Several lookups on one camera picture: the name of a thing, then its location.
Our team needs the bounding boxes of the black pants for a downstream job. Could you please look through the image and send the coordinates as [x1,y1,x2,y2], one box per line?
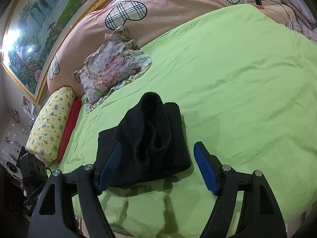
[95,92,191,192]

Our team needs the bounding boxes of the yellow patterned bolster pillow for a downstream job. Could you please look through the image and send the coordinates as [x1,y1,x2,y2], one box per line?
[26,86,75,162]

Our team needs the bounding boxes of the red pillow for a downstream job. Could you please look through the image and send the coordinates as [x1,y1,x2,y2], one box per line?
[55,99,82,163]

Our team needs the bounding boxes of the green bed sheet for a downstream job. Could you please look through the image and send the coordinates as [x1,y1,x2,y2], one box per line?
[47,3,317,238]

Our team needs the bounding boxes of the floral ruffled pillow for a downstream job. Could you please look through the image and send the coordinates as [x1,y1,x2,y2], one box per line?
[73,26,152,113]

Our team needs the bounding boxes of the gold framed landscape painting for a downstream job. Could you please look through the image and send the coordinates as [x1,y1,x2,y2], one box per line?
[1,0,109,103]

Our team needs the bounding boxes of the plaid purple pillow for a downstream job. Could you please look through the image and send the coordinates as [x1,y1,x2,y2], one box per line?
[282,0,316,31]

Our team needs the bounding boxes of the pink blanket with plaid hearts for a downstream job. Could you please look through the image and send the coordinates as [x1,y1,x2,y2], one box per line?
[47,0,247,97]

